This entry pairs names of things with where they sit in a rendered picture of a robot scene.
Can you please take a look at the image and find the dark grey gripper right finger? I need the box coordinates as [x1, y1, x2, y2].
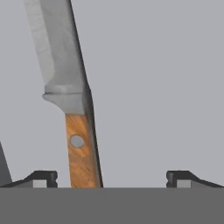
[165, 170, 224, 189]

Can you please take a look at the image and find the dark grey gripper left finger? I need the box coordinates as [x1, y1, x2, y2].
[0, 170, 59, 189]

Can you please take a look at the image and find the wooden-handled steel knife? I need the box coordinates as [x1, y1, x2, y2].
[24, 0, 104, 189]

